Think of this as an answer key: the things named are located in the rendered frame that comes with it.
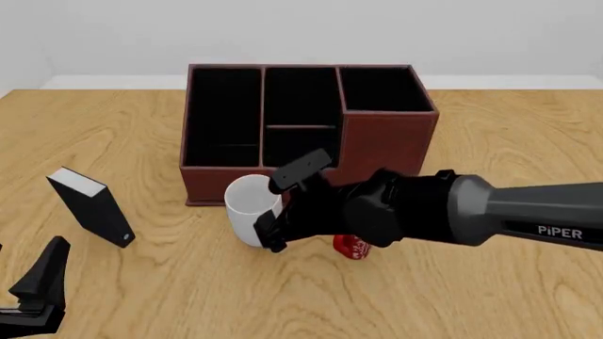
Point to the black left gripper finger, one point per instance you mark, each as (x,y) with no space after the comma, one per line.
(42,275)

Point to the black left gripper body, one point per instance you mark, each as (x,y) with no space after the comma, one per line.
(28,319)

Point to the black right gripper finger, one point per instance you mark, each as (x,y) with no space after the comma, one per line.
(275,233)

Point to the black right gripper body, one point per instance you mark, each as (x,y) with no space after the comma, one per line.
(315,215)

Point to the white mug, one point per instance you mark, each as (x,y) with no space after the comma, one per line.
(242,212)

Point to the grey and black right robot arm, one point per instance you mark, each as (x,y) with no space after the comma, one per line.
(494,212)

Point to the red patterned mug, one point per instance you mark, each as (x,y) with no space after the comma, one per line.
(351,250)

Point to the red-brown desk caddy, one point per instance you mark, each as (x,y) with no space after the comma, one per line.
(386,141)

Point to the small flat black plate on stalk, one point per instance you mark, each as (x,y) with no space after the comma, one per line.
(301,167)

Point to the black book with white pages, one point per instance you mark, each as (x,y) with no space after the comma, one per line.
(96,212)

